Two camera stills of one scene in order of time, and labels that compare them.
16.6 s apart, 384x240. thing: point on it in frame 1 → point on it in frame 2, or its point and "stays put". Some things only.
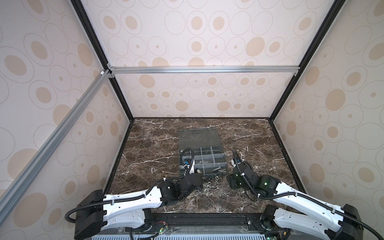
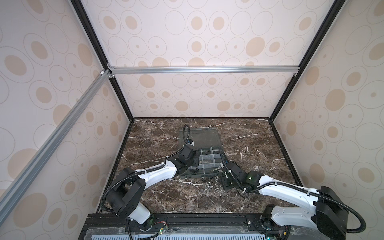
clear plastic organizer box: x=201 y=151 stays put
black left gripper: x=200 y=184 → x=195 y=160
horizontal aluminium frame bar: x=175 y=70 stays put
